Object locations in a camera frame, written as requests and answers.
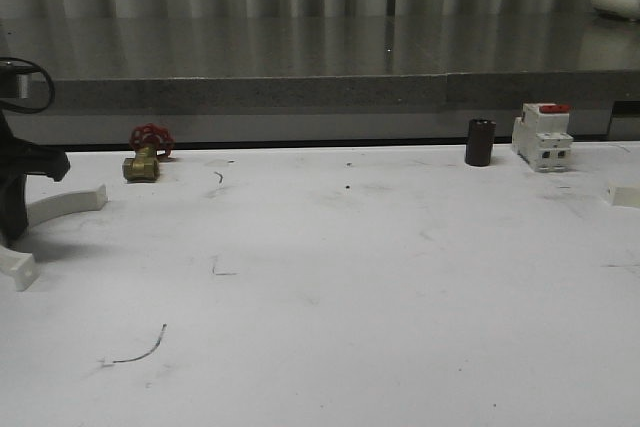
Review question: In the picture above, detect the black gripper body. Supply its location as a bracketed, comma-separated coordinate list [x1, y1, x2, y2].
[1, 113, 70, 182]

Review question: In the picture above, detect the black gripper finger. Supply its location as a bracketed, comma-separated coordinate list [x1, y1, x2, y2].
[1, 174, 28, 242]

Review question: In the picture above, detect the white half-ring pipe clamp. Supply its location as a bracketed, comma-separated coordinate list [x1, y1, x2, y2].
[1, 184, 108, 292]

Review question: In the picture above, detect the brass valve red handwheel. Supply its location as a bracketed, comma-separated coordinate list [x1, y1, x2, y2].
[122, 123, 174, 182]

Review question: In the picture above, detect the grey stone counter slab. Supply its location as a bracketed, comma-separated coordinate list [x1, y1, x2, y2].
[1, 14, 639, 115]

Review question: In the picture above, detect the dark brown pipe coupling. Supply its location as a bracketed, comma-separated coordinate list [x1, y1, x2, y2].
[465, 118, 496, 167]

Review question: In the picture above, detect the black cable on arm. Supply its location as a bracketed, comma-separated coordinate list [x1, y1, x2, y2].
[0, 56, 56, 115]

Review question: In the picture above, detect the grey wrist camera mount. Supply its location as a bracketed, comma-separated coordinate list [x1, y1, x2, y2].
[0, 60, 31, 99]

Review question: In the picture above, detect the white circuit breaker red switch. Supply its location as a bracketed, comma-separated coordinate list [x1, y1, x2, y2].
[511, 102, 573, 172]

